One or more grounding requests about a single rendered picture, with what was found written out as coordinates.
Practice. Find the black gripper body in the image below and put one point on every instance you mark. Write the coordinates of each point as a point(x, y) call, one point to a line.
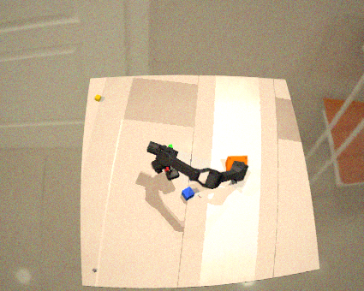
point(172, 174)

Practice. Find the blue block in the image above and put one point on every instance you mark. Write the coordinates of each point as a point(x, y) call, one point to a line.
point(188, 193)

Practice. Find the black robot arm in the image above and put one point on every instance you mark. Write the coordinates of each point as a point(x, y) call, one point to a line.
point(167, 156)

